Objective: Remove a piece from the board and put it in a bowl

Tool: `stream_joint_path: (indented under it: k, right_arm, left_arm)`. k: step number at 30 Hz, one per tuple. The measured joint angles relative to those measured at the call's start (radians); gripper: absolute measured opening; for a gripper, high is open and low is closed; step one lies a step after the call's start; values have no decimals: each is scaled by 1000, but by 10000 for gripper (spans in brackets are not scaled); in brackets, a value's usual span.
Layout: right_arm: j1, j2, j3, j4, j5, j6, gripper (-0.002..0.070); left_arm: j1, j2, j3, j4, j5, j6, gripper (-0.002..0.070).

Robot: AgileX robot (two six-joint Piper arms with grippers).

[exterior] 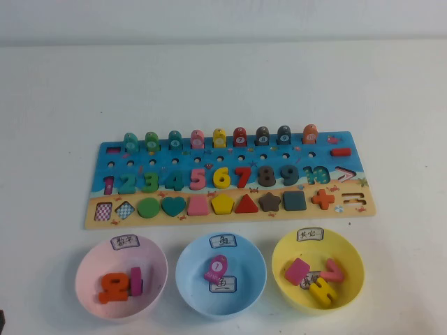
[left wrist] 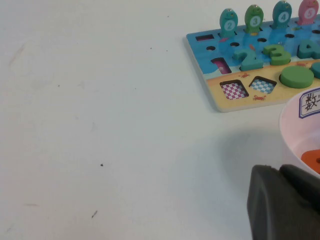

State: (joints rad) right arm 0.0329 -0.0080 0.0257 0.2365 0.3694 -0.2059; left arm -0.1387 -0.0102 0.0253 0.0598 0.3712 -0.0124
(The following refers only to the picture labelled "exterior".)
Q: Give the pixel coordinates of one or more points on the pink wooden greater-than sign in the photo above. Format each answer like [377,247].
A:
[333,275]

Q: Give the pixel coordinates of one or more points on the brown wooden star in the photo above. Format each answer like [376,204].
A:
[270,202]

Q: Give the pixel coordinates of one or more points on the orange wooden plus sign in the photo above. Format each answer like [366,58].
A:
[323,199]

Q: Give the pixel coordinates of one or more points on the brown wooden number 8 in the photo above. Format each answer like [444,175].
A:
[267,181]

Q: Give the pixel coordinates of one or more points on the pink wooden number 5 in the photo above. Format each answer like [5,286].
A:
[198,179]

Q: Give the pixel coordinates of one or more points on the red wooden minus sign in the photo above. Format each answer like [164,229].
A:
[340,152]

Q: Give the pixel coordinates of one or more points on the dark blue fish numbered 9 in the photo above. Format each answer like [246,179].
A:
[284,135]

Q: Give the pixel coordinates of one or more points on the yellow wooden pentagon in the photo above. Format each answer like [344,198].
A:
[222,205]

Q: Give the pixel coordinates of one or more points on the pink wooden trapezoid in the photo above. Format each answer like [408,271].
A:
[198,206]

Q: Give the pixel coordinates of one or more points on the teal fish piece numbered 4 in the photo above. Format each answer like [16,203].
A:
[174,139]

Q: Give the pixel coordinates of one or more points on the white label reading 鱼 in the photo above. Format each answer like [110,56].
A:
[224,240]
[225,285]

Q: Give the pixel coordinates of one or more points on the magenta fish piece numbered 1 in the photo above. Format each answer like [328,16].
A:
[216,268]

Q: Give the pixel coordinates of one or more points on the orange wooden number 10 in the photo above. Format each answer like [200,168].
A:
[111,289]

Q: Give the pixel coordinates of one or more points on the dark blue wooden number 9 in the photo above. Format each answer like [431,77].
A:
[291,176]

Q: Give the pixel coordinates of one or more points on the magenta wooden diamond block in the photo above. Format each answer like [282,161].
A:
[297,271]

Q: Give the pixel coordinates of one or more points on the green fish piece numbered 3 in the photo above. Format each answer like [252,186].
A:
[151,141]

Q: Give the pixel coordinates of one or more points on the red wooden number 7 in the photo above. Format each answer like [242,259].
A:
[244,174]

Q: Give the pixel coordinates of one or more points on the colourful wooden puzzle board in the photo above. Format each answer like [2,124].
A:
[349,209]

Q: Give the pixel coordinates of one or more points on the white label reading 其它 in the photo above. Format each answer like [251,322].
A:
[309,282]
[310,234]

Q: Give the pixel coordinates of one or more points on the yellow wooden equals sign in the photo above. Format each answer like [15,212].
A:
[319,291]

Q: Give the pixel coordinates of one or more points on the teal wooden number 4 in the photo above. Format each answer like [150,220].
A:
[174,180]

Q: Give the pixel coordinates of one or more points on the magenta wooden number 1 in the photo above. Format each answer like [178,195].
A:
[136,281]

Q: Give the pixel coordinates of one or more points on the green wooden circle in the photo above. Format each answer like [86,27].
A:
[148,208]

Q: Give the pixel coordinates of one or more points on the green wooden number 3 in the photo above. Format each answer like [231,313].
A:
[152,181]

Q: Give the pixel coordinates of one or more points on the orange fish piece numbered 10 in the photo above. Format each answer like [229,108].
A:
[310,134]

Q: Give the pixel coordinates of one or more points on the blue plastic bowl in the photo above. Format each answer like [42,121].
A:
[195,300]

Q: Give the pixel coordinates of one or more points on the teal fish piece numbered 2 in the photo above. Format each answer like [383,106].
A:
[131,143]

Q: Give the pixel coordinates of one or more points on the teal wooden heart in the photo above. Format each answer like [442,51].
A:
[173,206]

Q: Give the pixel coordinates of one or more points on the brown fish piece numbered 8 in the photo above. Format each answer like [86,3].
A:
[262,136]

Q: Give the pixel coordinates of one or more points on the yellow wooden number 6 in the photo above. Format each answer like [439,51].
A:
[220,183]

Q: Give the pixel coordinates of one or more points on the yellow fish piece numbered 6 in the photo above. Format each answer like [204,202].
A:
[219,137]

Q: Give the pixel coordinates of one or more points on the yellow plastic bowl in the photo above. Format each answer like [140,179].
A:
[349,258]

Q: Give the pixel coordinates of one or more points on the red wooden triangle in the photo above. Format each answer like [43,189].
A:
[247,206]

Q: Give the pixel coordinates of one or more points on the dark blue wooden square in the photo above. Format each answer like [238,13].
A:
[294,200]

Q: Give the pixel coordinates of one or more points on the pink fish piece numbered 5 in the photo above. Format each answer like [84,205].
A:
[197,139]

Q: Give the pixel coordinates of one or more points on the red fish piece numbered 7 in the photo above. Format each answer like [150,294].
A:
[240,137]

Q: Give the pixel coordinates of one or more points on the teal wooden number 2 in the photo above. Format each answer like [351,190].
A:
[126,188]

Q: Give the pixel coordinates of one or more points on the pink plastic bowl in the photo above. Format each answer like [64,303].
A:
[101,258]

